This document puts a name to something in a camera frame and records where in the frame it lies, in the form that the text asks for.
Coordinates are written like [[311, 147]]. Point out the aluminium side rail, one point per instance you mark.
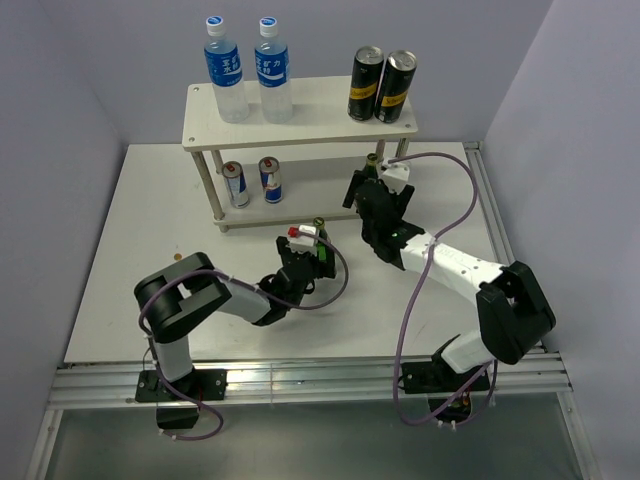
[[498, 237]]

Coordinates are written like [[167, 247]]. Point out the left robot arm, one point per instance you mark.
[[177, 299]]

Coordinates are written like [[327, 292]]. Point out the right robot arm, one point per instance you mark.
[[513, 312]]

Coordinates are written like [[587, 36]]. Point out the right black tall can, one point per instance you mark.
[[398, 73]]

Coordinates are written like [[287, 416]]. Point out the aluminium front rail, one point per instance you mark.
[[104, 386]]

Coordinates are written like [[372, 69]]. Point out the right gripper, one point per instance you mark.
[[401, 201]]

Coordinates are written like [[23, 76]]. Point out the blue-label water bottle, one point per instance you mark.
[[273, 72], [225, 72]]

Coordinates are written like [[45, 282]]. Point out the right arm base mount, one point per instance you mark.
[[435, 377]]

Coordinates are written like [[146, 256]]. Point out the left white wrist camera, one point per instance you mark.
[[303, 239]]

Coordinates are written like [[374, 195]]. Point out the left black tall can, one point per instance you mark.
[[366, 73]]

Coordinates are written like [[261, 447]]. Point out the white two-tier shelf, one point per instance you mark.
[[317, 150]]

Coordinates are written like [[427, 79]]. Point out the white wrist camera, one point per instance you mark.
[[395, 176], [303, 239]]

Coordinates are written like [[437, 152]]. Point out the black tall can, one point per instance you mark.
[[366, 73], [398, 73]]

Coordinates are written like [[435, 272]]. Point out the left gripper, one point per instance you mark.
[[284, 251]]

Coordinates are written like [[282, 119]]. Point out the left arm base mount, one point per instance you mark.
[[178, 402]]

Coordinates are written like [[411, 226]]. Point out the silver energy can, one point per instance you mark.
[[270, 177], [233, 175]]

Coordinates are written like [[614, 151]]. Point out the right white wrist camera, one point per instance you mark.
[[395, 176]]

